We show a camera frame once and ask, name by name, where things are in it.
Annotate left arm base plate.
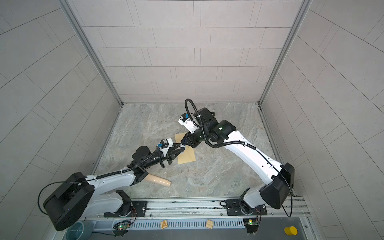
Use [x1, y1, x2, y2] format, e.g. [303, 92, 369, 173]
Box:
[104, 201, 148, 218]

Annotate left green circuit board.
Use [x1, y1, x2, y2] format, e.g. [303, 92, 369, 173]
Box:
[113, 221, 131, 236]

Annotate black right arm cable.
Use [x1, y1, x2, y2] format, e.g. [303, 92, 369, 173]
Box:
[184, 98, 294, 218]

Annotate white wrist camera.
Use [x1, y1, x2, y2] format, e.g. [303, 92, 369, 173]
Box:
[178, 113, 199, 134]
[158, 138, 174, 157]

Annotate plain wooden block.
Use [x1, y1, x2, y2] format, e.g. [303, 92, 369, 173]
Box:
[206, 220, 215, 229]

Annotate aluminium corner post left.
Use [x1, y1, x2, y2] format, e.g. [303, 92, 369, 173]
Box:
[58, 0, 124, 107]

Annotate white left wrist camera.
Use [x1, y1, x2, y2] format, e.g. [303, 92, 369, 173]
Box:
[158, 138, 174, 157]

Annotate aluminium corner post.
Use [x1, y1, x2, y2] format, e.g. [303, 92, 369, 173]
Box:
[58, 0, 124, 107]
[259, 0, 312, 107]

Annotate yellow cylinder object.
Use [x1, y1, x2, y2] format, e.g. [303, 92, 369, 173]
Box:
[284, 226, 298, 236]

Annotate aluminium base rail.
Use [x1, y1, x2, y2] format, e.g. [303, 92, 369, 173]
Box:
[79, 197, 311, 234]

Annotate teal round bowl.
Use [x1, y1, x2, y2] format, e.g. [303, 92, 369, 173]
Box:
[66, 221, 94, 240]

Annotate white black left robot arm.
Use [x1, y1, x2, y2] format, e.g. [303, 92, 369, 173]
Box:
[43, 142, 185, 231]

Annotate green circuit board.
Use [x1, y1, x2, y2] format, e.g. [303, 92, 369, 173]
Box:
[243, 219, 260, 234]
[113, 221, 131, 236]

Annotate aluminium corner post right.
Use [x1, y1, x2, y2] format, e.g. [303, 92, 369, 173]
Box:
[259, 0, 312, 107]

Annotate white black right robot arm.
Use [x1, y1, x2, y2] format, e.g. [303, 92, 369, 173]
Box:
[179, 108, 295, 214]

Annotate yellow paper envelope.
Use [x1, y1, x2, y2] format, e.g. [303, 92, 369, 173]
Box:
[175, 133, 196, 165]

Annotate wooden letter block A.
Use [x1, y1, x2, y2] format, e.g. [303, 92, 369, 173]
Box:
[161, 220, 168, 230]

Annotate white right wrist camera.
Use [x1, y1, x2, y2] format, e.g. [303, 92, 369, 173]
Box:
[178, 113, 199, 134]

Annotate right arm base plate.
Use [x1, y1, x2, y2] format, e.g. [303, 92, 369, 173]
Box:
[220, 199, 268, 216]

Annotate right green circuit board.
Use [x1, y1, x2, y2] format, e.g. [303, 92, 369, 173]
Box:
[243, 219, 260, 234]

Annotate beige wooden cylinder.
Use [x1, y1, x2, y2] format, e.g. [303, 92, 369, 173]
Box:
[144, 174, 172, 187]

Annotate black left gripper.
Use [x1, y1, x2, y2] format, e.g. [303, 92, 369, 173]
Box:
[141, 145, 184, 171]

